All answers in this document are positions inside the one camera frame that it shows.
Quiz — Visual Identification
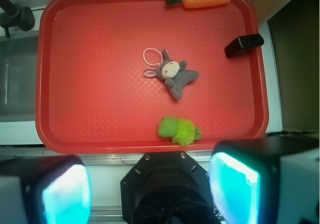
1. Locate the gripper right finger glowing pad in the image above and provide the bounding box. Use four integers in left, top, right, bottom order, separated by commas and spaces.
209, 136, 320, 224

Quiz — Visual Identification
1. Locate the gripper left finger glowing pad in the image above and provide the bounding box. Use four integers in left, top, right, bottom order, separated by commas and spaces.
0, 155, 92, 224

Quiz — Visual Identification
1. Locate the black box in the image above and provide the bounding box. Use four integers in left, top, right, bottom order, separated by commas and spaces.
224, 33, 265, 58

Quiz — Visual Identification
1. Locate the green plush turtle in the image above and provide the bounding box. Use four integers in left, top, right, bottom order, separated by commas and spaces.
157, 116, 202, 146

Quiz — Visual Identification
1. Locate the grey sink basin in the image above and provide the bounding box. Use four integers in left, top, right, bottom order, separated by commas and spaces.
0, 31, 39, 122

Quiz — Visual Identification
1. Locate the grey plush bunny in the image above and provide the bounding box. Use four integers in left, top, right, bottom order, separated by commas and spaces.
142, 47, 200, 100

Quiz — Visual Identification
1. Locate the red plastic tray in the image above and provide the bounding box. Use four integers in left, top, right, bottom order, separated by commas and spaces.
35, 0, 269, 154

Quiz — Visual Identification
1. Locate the grey faucet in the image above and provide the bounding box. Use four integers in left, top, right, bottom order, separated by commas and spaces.
0, 0, 35, 38

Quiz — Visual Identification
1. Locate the metal rail strip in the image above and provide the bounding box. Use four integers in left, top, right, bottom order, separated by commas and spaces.
0, 146, 212, 166

